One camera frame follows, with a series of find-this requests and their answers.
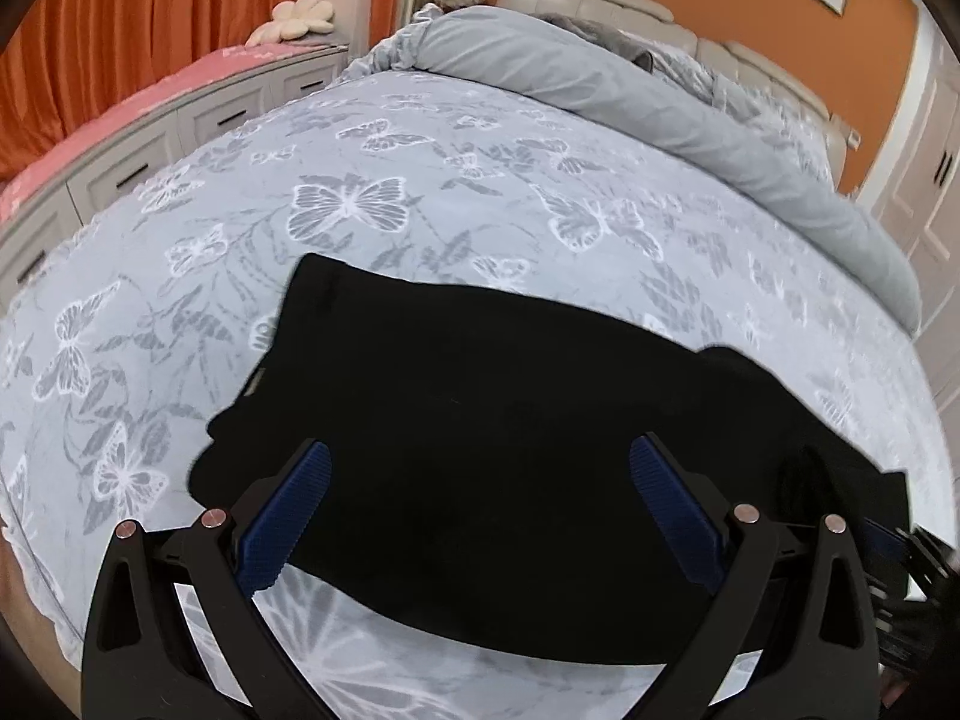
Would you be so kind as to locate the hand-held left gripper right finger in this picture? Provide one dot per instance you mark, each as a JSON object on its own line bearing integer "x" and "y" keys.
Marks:
{"x": 675, "y": 517}

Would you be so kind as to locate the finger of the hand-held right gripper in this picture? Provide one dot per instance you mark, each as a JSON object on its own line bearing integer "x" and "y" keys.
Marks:
{"x": 930, "y": 556}
{"x": 907, "y": 634}

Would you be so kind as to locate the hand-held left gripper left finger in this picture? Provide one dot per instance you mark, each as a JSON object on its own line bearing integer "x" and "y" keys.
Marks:
{"x": 289, "y": 517}

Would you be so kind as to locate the black pants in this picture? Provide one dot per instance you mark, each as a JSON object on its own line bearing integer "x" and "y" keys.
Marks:
{"x": 480, "y": 420}

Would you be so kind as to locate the butterfly print bed cover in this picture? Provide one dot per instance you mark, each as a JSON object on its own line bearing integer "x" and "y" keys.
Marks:
{"x": 420, "y": 187}

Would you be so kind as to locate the white wardrobe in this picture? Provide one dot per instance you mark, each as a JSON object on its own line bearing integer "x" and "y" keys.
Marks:
{"x": 926, "y": 165}

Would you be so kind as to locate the white drawer cabinet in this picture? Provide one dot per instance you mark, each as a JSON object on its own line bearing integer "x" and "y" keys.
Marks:
{"x": 217, "y": 109}

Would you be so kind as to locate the butterfly print pillow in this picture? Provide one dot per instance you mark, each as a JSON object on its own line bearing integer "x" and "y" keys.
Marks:
{"x": 757, "y": 109}

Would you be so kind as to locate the pink bench cushion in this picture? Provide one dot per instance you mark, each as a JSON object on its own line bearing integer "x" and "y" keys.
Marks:
{"x": 150, "y": 101}

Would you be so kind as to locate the grey rolled duvet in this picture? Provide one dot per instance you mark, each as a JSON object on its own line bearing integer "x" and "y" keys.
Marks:
{"x": 585, "y": 75}

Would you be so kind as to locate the beige padded headboard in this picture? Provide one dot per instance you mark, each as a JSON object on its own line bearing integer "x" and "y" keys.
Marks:
{"x": 757, "y": 64}

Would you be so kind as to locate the cream flower-shaped pillow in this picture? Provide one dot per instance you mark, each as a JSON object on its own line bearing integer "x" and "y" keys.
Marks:
{"x": 296, "y": 21}

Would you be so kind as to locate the wide orange curtain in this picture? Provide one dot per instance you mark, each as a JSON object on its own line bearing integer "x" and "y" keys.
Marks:
{"x": 127, "y": 22}

